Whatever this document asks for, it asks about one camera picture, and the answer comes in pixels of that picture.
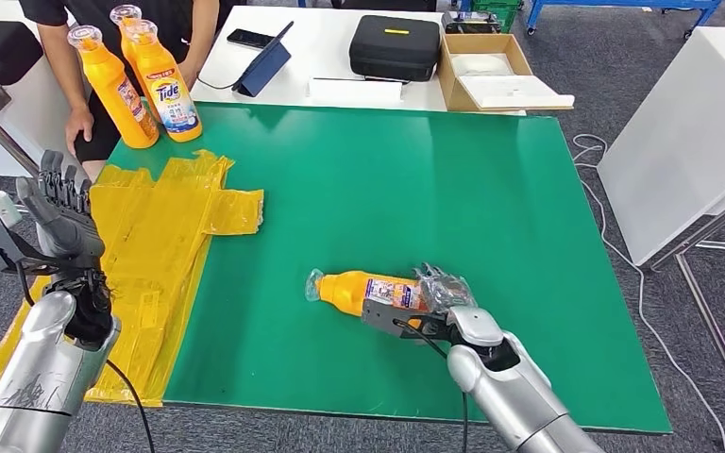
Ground black charger cable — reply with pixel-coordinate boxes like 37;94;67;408
196;75;239;92

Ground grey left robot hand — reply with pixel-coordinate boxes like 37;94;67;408
15;149;106;264

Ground white floor cable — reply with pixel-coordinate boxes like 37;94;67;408
571;132;725;453

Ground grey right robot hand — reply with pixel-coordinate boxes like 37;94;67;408
413;262;480;314

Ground green plastic crate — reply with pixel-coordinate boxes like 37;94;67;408
469;0;523;32

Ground thin black pen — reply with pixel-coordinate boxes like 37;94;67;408
313;75;413;85

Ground white table metal legs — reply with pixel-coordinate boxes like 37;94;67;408
597;26;725;439

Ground person's left hand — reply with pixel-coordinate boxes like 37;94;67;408
177;59;199;90

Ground orange detergent bottle clear cap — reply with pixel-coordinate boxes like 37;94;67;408
110;5;160;120
304;268;432;319
125;20;204;143
66;25;160;150

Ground white paper sheet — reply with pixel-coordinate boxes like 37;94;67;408
308;77;405;104

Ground white side table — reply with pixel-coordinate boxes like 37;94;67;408
0;0;89;179

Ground blue tablet case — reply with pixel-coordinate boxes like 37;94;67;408
232;20;295;98

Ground black left wrist camera bracket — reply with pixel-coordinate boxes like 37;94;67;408
0;209;98;277

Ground person's right hand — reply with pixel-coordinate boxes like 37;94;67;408
65;107;96;158

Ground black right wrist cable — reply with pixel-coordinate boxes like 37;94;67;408
394;318;470;453

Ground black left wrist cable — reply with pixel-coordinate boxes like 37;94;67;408
15;260;156;453

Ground black right wrist camera bracket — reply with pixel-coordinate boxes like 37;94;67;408
361;298;458;342

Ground black smartphone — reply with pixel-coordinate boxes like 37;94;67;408
227;27;277;51

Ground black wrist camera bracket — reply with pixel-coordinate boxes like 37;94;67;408
361;298;458;342
0;209;98;277

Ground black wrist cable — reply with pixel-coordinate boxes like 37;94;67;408
394;318;470;453
15;260;156;453

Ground black case yellow label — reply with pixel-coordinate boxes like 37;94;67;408
348;14;443;83

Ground cardboard box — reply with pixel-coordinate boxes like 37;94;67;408
437;32;535;112

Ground yellow plastic sheet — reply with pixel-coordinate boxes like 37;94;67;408
0;149;265;408

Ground white desk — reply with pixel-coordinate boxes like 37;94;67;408
190;5;527;117

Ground black device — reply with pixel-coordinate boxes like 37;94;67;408
442;10;502;36

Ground blue metal rack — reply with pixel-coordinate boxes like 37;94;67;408
527;0;725;34

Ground white round foam insert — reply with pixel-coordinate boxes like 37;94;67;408
451;53;517;77

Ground white foam sheet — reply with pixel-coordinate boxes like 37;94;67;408
459;75;577;112

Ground person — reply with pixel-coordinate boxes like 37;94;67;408
18;0;248;182

